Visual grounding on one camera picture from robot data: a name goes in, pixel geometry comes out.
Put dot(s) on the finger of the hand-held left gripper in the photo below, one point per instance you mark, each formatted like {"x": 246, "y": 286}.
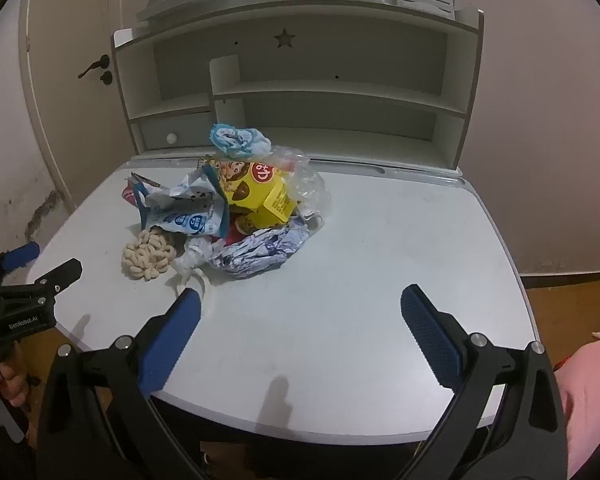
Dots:
{"x": 22, "y": 254}
{"x": 60, "y": 272}

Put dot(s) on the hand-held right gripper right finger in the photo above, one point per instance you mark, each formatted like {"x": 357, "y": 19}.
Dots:
{"x": 425, "y": 330}

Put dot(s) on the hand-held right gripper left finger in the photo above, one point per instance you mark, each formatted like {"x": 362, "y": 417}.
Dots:
{"x": 172, "y": 340}

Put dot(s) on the yellow cardboard box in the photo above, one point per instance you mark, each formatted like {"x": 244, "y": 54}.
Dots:
{"x": 260, "y": 190}

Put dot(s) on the clear plastic bag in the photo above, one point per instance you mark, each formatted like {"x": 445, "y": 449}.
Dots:
{"x": 305, "y": 185}

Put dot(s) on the person's left hand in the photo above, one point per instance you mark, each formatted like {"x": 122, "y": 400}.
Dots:
{"x": 7, "y": 385}

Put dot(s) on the cream knitted coaster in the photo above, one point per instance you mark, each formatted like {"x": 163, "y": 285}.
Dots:
{"x": 147, "y": 255}

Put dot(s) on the silver foil wrapper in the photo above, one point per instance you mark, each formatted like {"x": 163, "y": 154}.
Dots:
{"x": 255, "y": 252}

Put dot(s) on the blue and white snack wrapper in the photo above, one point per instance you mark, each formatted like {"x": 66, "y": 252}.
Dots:
{"x": 180, "y": 210}

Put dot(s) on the pink blanket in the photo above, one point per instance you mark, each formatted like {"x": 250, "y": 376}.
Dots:
{"x": 590, "y": 385}

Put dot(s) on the cream door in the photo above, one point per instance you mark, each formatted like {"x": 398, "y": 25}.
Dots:
{"x": 65, "y": 85}

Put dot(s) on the white drawer with round knob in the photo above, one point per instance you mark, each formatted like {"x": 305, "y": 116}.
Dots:
{"x": 190, "y": 130}

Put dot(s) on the blue knitted sock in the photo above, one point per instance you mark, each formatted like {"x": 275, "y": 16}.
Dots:
{"x": 240, "y": 142}

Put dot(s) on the white desk shelf unit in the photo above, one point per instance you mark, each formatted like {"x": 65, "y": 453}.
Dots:
{"x": 305, "y": 60}

